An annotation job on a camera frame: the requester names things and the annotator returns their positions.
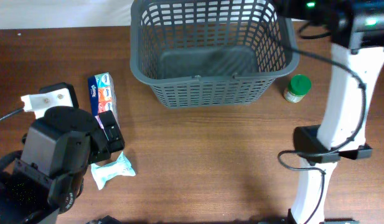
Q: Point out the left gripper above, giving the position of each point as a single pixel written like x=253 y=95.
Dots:
x=104 y=149

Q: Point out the grey plastic basket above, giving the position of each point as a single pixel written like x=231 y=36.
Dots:
x=195 y=53

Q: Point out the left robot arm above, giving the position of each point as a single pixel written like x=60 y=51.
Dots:
x=43 y=180

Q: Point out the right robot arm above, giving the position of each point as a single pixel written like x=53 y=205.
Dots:
x=356 y=31

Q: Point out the teal tissue packet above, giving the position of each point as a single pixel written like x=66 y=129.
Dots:
x=102 y=174

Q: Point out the Kleenex tissue multipack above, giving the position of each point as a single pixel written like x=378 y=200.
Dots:
x=102 y=96

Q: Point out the green lid jar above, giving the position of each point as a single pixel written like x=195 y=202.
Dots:
x=297 y=88

